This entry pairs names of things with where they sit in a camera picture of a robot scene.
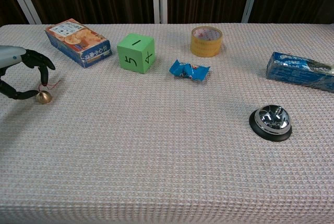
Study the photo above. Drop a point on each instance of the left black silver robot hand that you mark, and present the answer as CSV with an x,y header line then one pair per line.
x,y
13,55

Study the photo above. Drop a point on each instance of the small golden bell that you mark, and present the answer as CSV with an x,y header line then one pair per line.
x,y
43,98

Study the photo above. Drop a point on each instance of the chrome desk call bell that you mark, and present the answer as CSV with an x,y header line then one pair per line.
x,y
271,122

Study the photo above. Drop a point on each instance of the orange blue snack box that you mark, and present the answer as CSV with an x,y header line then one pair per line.
x,y
78,44

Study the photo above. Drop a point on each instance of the green numbered foam cube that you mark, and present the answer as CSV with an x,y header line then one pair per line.
x,y
134,54

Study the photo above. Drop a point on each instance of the beige waffle tablecloth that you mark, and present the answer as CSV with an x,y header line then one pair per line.
x,y
156,156

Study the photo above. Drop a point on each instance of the small blue snack packet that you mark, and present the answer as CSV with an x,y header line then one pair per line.
x,y
189,70

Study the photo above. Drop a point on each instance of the yellow packing tape roll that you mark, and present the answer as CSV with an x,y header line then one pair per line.
x,y
206,46

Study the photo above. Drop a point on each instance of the long blue cookie package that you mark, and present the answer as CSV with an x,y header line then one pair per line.
x,y
295,71

